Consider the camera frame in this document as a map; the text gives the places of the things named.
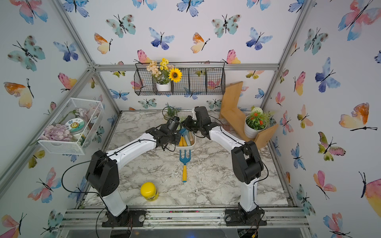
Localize white pot with flowers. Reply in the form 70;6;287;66
146;58;183;92

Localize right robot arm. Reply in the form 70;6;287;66
181;106;267;229

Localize white pot red flowers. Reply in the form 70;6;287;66
244;106;276;139

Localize small potted green plant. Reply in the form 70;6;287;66
162;103;179;120

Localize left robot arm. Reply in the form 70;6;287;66
85;116;181;228

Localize white storage box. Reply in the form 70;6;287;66
175;110;197;150

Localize wooden zigzag shelf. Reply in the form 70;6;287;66
220;81;279;149

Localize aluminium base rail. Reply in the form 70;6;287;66
60;207;310;230

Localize black wire wall basket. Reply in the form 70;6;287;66
133;62;226;96

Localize green hand rake wooden handle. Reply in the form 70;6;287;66
188;131;194;145

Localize blue hand rake yellow handle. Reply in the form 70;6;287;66
179;150;191;182

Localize pink purple flower bunch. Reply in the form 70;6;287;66
39;124;72;142

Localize round green tin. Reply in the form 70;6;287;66
65;118;85;134

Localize white wire wall basket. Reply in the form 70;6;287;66
37;98;105;155

